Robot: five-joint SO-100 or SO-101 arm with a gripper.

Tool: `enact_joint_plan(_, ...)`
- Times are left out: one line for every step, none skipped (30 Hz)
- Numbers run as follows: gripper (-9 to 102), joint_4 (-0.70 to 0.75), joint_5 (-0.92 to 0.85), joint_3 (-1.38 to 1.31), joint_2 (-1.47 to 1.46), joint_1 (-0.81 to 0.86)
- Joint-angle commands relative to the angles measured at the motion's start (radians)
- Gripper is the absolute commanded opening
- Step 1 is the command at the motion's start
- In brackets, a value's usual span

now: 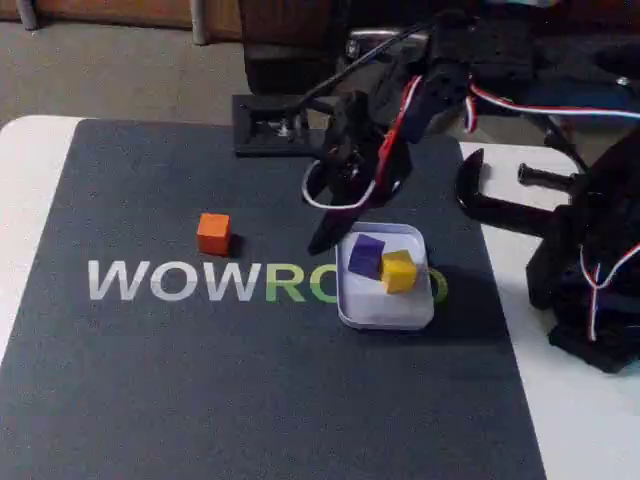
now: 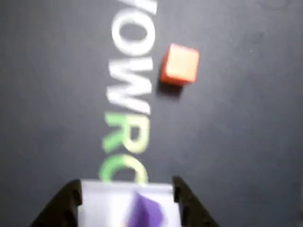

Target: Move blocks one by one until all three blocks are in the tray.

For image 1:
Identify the purple cube block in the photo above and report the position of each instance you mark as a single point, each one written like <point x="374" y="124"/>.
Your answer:
<point x="365" y="255"/>

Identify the yellow cube block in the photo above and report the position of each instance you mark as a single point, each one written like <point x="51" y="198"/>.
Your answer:
<point x="399" y="272"/>

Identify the orange cube block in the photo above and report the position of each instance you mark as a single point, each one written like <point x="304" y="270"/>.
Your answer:
<point x="214" y="235"/>

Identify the lavender plastic tray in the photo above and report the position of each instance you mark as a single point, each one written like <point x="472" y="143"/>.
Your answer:
<point x="380" y="310"/>

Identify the dark bulky floor object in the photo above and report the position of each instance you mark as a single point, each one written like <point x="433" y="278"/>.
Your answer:
<point x="280" y="60"/>

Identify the black table clamp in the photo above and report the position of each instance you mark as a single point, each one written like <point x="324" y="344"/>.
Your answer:
<point x="500" y="210"/>

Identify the chrome office chair base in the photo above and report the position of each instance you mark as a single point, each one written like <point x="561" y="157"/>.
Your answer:
<point x="370" y="35"/>

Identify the grey metal furniture leg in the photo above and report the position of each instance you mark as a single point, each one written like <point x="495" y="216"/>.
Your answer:
<point x="200" y="25"/>
<point x="27" y="15"/>

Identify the dark mat with WOWROBO print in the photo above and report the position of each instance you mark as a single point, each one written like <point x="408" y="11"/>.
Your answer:
<point x="150" y="375"/>

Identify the brown wooden furniture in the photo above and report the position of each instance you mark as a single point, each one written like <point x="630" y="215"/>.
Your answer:
<point x="125" y="12"/>

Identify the black flat camera mount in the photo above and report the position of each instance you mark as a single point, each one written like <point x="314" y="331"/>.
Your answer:
<point x="242" y="130"/>

